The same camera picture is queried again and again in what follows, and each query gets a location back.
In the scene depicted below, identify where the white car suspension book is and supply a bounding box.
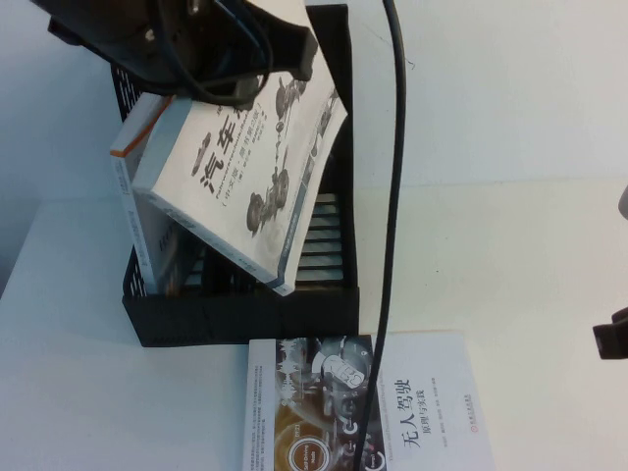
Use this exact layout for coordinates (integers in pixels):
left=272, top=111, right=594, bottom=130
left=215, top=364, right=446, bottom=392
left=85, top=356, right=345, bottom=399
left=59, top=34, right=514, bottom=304
left=131, top=4, right=350, bottom=298

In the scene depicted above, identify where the black plastic book stand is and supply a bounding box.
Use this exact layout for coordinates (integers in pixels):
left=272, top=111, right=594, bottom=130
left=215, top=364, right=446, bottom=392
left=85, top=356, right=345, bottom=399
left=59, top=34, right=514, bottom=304
left=108, top=4, right=362, bottom=348

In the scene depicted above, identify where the black left camera cable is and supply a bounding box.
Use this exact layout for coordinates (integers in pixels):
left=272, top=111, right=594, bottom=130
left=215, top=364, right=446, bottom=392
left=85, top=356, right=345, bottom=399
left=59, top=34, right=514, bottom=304
left=350, top=0, right=409, bottom=471

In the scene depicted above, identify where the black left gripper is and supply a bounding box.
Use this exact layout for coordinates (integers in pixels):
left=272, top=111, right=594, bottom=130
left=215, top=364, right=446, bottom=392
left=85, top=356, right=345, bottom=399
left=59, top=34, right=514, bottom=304
left=33, top=0, right=256, bottom=95

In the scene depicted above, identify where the white autonomous driving book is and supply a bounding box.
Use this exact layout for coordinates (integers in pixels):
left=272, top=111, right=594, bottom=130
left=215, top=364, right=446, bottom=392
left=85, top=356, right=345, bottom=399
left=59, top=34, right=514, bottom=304
left=239, top=333, right=494, bottom=471

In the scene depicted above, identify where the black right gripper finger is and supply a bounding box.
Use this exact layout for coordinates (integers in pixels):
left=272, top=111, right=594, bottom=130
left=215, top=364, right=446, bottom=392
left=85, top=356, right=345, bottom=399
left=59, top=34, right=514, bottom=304
left=591, top=306, right=628, bottom=362

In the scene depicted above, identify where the white orange ROS book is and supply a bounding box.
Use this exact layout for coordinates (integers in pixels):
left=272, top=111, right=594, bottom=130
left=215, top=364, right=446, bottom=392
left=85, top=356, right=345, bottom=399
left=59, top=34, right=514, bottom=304
left=108, top=92, right=197, bottom=296

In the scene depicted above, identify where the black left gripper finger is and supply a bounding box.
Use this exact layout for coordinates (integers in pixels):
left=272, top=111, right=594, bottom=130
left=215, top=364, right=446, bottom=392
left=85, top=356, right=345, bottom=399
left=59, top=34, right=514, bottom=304
left=244, top=0, right=321, bottom=83

